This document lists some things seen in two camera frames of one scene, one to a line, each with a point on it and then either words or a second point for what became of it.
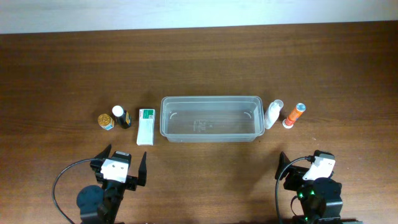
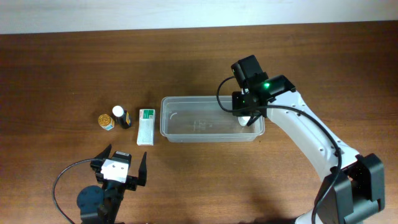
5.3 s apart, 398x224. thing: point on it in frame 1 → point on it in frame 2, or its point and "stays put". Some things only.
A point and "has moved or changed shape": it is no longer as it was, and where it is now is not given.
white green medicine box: [146, 126] stays put
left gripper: [132, 181] stays put
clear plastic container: [212, 119] stays put
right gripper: [296, 173] → [236, 97]
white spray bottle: [272, 112] has moved or changed shape
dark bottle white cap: [122, 117] stays put
